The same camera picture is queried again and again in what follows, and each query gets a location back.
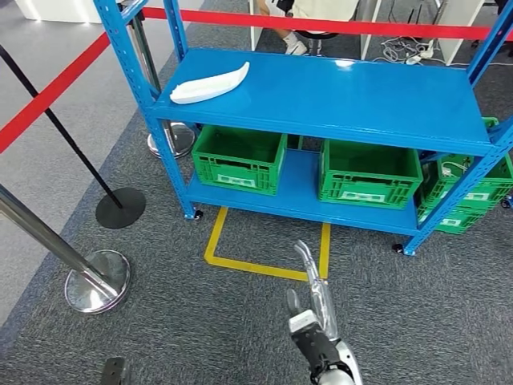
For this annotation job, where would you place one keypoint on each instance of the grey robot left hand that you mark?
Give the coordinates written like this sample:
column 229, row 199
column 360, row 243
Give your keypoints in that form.
column 113, row 372

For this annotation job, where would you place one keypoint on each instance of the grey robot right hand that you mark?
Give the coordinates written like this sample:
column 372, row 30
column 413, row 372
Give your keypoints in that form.
column 321, row 303

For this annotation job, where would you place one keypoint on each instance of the blue metal shelf rack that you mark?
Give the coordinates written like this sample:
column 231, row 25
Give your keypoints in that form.
column 321, row 101

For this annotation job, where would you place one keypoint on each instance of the chrome stanchion with round base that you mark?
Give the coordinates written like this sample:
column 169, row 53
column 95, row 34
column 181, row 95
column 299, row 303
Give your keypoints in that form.
column 98, row 281

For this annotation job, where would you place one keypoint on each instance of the green plastic crate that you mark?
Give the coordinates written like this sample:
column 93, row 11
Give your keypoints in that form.
column 491, row 188
column 456, row 220
column 240, row 159
column 368, row 175

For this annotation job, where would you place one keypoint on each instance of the black stanchion with round base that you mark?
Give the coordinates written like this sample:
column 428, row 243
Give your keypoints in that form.
column 120, row 208

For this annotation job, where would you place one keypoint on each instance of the white plastic lamp cover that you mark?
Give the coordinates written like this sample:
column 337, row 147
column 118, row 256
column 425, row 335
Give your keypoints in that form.
column 208, row 87

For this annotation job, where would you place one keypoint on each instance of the person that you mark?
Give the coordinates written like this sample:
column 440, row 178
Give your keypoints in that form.
column 294, row 42

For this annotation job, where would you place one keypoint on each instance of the black stool with chrome base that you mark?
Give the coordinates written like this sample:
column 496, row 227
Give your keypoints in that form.
column 316, row 36

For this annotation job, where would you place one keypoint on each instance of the white power strip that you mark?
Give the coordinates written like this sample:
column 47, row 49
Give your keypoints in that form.
column 419, row 57

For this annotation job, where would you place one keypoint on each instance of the white desk with steel legs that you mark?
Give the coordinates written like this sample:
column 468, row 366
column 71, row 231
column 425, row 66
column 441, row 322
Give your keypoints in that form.
column 456, row 26

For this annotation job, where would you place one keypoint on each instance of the white platform block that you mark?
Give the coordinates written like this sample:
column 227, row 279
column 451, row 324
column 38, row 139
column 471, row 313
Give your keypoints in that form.
column 59, row 10

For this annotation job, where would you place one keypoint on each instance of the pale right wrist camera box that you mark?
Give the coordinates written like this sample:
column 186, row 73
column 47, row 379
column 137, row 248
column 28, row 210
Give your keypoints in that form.
column 303, row 320

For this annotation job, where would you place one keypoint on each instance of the chrome stanchion post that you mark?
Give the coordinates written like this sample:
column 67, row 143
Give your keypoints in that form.
column 176, row 139

